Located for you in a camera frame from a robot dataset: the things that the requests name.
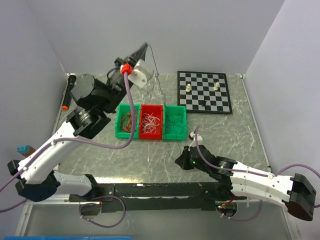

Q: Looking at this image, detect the red cable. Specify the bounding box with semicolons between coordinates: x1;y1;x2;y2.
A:
119;111;140;133

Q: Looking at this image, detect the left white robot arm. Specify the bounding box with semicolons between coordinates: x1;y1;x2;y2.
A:
7;43;154;202

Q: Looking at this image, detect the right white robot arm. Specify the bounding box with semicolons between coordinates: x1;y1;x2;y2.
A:
175;145;317;221

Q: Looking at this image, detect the left green plastic bin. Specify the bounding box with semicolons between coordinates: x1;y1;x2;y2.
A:
115;103;141;139

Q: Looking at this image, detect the green plastic bin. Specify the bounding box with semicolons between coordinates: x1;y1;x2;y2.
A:
162;105;187;141
115;103;141;139

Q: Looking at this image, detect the black marker orange cap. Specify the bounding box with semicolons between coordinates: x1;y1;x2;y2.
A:
61;75;77;111

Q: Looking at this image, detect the right green plastic bin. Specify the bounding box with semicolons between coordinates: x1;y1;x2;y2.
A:
162;105;187;141

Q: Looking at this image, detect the red plastic bin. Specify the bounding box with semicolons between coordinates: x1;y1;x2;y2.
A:
138;104;164;140

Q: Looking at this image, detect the left cream chess piece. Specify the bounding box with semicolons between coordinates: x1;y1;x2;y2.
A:
186;83;191;92

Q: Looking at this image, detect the cream chess piece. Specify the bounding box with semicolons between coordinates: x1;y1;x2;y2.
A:
186;83;191;92
213;81;220;91

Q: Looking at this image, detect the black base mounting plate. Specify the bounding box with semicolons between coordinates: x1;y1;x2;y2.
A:
69;182;246;213

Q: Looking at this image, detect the black and white chessboard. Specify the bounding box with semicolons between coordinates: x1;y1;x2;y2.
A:
177;71;233;115

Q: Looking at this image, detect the right cream chess piece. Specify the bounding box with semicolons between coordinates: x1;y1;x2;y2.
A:
213;81;220;91

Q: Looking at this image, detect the blue and orange toy block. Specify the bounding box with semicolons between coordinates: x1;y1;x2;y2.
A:
16;145;36;158

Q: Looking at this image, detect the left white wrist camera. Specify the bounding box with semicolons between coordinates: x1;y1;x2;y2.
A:
120;59;155;89

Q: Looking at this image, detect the aluminium frame rail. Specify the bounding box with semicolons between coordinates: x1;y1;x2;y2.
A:
16;196;300;240

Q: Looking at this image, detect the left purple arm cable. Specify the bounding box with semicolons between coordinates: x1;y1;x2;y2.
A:
0;72;141;228

